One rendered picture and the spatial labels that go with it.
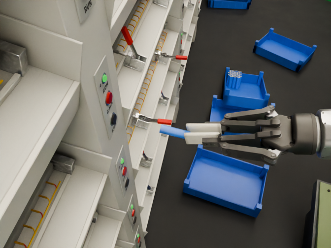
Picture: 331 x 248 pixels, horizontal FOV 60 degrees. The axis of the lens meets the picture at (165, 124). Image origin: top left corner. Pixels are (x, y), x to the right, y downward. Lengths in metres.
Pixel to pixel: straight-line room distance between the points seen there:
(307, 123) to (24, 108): 0.44
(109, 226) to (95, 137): 0.27
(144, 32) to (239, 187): 0.78
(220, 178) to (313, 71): 0.95
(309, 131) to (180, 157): 0.83
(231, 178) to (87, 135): 0.95
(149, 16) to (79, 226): 0.53
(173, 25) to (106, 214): 0.70
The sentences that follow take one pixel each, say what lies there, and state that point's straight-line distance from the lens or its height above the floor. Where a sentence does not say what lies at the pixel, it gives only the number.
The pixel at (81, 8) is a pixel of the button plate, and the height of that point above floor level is 0.94.
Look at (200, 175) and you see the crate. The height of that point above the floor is 0.00.
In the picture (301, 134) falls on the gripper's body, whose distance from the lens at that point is 0.54.
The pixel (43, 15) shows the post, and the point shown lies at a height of 0.95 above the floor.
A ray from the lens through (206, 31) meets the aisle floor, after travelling 2.06.
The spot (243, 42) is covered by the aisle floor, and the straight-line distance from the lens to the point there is 2.00.
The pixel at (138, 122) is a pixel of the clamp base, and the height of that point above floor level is 0.53.
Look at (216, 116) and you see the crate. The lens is 1.46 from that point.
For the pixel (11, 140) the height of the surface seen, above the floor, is 0.89.
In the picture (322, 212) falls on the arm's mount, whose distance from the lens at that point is 1.06.
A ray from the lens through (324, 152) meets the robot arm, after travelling 0.55.
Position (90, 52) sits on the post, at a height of 0.89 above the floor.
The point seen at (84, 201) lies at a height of 0.70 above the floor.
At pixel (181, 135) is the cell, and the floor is 0.62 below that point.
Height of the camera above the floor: 1.08
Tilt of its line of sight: 50 degrees down
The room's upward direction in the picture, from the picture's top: straight up
